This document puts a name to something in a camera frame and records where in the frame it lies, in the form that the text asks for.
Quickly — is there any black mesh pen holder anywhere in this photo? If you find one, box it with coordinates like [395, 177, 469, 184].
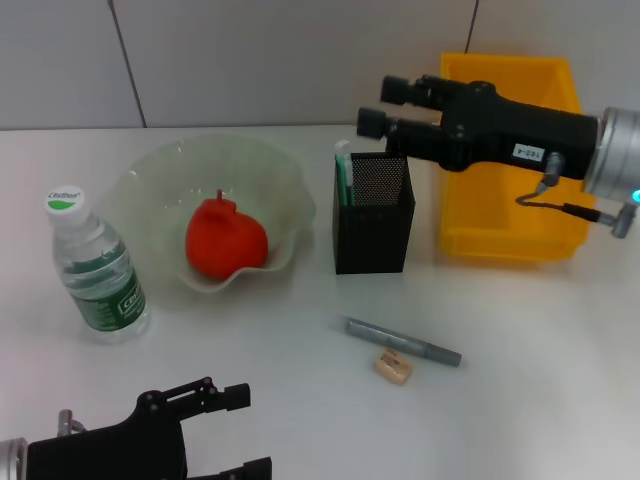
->
[333, 151, 417, 275]

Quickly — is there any orange fruit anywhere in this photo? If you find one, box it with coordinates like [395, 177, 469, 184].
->
[185, 188, 270, 279]

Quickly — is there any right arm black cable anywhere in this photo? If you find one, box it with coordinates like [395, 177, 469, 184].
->
[514, 152, 640, 240]

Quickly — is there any green label water bottle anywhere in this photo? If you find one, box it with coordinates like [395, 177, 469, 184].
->
[42, 184, 151, 345]

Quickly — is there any translucent green fruit plate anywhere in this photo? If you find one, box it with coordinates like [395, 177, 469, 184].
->
[114, 133, 319, 295]

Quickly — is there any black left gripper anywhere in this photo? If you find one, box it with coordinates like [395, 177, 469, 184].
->
[26, 376, 275, 480]

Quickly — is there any grey marker pen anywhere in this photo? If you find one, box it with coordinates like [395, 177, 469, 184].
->
[341, 314, 462, 369]

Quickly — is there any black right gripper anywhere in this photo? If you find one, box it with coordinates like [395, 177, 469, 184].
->
[356, 73, 600, 182]

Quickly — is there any yellow plastic bin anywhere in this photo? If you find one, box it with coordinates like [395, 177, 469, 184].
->
[438, 52, 590, 264]

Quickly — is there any silver plug connector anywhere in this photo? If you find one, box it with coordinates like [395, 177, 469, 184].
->
[56, 409, 90, 437]

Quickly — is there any green utility knife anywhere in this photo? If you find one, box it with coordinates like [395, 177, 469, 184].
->
[333, 139, 358, 208]

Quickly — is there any beige eraser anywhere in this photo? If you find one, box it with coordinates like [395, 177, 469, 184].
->
[373, 349, 415, 386]

